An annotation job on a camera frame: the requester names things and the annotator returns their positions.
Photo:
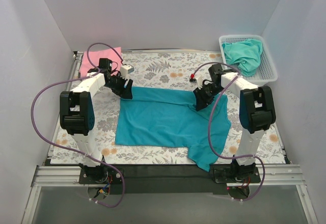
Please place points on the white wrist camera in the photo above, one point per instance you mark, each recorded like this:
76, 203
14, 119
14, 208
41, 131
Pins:
125, 70
196, 79

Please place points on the floral table mat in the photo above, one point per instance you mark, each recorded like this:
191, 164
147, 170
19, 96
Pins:
169, 70

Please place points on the light green t shirt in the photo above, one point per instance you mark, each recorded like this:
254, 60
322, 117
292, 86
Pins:
245, 55

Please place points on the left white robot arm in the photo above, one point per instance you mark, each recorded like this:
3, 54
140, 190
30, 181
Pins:
77, 113

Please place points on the pink folded t shirt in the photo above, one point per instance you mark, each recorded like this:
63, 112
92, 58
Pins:
96, 55

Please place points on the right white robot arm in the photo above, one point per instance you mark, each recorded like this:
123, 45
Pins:
256, 114

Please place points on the teal blue t shirt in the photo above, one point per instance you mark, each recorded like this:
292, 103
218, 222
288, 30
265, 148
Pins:
168, 118

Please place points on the aluminium frame rail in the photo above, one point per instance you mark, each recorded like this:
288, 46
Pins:
275, 174

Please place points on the white plastic basket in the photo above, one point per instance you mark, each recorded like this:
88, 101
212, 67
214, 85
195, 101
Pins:
266, 72

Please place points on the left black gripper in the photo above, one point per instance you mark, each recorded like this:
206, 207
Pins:
121, 87

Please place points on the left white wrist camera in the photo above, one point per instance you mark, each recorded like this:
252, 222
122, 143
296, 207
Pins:
125, 70

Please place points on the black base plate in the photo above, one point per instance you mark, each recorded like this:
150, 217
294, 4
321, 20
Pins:
166, 178

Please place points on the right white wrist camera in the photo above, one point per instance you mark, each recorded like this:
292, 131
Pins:
196, 79

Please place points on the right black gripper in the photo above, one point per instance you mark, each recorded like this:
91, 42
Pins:
204, 95

